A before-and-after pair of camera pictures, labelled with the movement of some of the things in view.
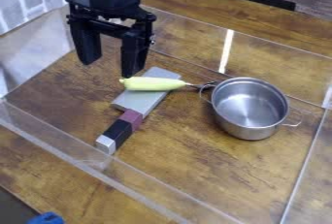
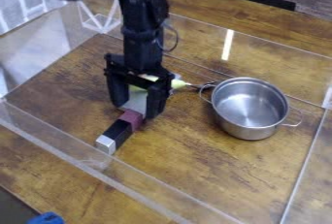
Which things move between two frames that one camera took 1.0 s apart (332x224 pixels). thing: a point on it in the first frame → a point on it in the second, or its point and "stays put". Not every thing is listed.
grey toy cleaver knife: [137, 102] stays put
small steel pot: [252, 108] stays put
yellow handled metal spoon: [145, 83] stays put
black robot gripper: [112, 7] → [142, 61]
